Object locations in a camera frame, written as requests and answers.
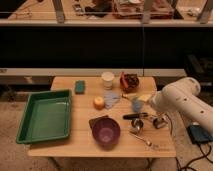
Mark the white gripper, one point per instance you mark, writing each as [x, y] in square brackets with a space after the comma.
[143, 98]

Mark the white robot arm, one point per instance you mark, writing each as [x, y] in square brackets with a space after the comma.
[181, 96]

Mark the light blue cup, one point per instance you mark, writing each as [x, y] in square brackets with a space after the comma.
[136, 105]

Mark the light blue cloth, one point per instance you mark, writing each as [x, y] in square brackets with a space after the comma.
[111, 98]

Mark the white paper cup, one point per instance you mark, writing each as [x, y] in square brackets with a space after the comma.
[107, 79]

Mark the purple plastic bowl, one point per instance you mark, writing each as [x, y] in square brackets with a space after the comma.
[106, 132]

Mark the dark brown square coaster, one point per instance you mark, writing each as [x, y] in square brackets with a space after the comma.
[94, 120]

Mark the dark blue power box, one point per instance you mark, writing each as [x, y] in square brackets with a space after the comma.
[198, 135]

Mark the green sponge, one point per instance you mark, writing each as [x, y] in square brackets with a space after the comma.
[79, 86]

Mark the green plastic tray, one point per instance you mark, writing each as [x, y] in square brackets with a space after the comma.
[46, 117]

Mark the black handled utensil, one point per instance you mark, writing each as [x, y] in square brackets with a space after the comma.
[134, 116]

